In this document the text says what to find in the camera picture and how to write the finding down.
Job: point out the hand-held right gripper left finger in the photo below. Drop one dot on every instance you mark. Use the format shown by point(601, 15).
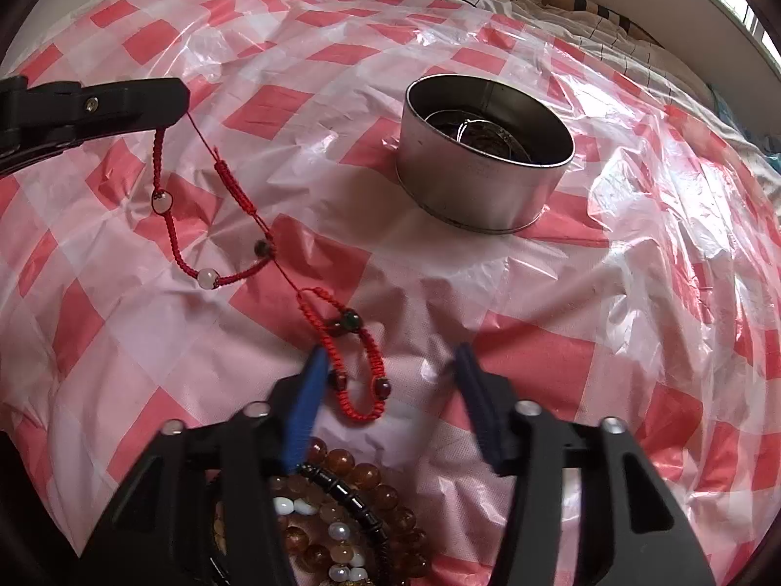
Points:
point(305, 409)

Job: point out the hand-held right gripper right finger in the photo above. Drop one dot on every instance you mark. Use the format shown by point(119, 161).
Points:
point(482, 406)

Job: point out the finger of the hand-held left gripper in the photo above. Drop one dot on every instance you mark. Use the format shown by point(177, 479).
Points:
point(122, 101)

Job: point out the round metal tin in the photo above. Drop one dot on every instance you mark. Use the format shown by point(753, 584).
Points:
point(476, 195)

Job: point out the silver bangle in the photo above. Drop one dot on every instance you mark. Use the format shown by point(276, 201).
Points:
point(482, 134)

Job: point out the red checkered plastic sheet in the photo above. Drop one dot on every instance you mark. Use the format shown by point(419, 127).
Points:
point(183, 378)

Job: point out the blue plastic bag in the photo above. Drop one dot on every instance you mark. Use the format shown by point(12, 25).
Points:
point(773, 155)

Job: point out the striped pillow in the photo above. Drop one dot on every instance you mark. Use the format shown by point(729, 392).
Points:
point(610, 15)

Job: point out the window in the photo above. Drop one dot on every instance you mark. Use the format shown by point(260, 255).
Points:
point(750, 6)

